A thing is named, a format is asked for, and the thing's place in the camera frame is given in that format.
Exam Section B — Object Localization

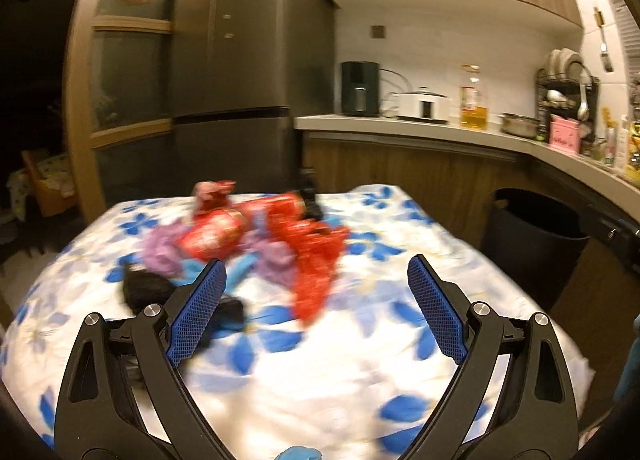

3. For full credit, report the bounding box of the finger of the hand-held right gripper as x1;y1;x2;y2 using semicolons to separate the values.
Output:
580;205;640;272

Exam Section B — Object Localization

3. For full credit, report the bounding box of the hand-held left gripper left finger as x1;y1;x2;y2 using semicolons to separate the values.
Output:
54;259;236;460

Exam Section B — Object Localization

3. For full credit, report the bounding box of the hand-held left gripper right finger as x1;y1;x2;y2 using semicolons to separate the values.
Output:
400;254;583;460

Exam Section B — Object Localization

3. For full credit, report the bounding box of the large red paper cup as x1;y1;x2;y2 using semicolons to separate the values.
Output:
176;209;249;262

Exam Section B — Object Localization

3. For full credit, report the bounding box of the black round trash bin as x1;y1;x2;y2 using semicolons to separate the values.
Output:
479;188;592;312

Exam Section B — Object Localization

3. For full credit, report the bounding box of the black plastic bag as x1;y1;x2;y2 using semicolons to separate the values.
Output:
119;261;177;314
294;169;324;222
199;294;247;352

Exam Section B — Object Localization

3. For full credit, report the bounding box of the person's right hand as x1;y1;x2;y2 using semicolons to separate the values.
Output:
617;314;640;407

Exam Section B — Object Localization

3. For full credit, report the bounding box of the person's left hand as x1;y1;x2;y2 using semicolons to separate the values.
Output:
276;446;324;460

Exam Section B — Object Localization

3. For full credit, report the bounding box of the purple wrapper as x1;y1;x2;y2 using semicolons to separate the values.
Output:
142;221;189;277
254;239;297;287

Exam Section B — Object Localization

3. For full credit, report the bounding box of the yellow package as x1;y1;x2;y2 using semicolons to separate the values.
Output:
627;120;640;177

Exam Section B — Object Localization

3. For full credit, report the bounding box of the white plastic bottle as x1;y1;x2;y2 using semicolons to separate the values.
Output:
614;114;632;171

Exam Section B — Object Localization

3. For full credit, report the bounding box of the crumpled dark red wrapper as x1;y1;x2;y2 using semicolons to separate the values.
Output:
192;180;237;216

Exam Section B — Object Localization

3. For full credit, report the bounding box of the pink utensil box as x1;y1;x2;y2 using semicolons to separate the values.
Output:
548;115;584;156

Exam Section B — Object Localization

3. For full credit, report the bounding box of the red plastic wrapper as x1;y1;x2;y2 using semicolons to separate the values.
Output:
279;219;352;327

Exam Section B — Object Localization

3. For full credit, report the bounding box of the white ladle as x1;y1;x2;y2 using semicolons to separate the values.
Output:
577;70;594;121

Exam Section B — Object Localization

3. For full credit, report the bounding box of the kitchen counter with wooden cabinets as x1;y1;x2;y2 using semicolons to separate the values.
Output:
293;113;640;313

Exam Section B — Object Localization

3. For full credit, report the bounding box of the blue floral tablecloth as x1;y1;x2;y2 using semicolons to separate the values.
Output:
0;183;597;460

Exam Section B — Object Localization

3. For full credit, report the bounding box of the steel pot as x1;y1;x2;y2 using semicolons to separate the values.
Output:
499;112;542;137

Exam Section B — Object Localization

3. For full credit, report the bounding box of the hanging metal spatula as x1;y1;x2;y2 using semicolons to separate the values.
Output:
593;7;615;74

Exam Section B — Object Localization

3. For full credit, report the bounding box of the stack of white plates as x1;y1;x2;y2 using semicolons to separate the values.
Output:
547;47;584;79

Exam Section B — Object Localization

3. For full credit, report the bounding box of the orange box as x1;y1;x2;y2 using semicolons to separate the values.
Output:
20;149;77;219

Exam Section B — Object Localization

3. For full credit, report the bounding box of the cooking oil bottle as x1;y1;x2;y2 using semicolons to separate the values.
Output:
459;64;489;130

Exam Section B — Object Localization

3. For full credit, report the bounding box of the white rice cooker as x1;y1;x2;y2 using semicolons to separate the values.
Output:
397;86;452;121

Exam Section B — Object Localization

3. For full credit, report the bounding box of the dark air fryer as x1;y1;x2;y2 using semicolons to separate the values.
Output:
340;61;381;117

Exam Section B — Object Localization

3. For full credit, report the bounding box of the wooden framed glass sliding door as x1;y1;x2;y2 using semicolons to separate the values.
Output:
65;0;201;222

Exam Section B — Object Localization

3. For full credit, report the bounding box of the grey steel refrigerator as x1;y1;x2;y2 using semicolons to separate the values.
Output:
169;0;337;208

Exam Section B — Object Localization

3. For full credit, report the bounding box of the black wire dish rack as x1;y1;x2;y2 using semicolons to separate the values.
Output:
535;47;601;142

